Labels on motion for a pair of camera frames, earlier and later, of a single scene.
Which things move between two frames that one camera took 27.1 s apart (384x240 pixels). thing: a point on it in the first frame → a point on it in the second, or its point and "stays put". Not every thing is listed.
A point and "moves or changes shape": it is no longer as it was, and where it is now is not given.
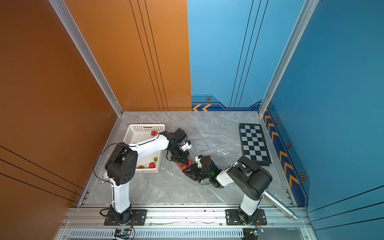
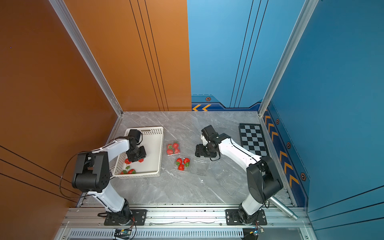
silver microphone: x=280 y=205 stays put
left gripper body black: x=180 y=155 → x=136 y=155
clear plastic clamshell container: x=183 y=166 moves or changes shape
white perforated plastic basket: x=135 y=133 stays put
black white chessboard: x=254 y=144 stays put
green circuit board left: x=122 y=234 stays put
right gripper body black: x=198 y=173 → x=205 y=150
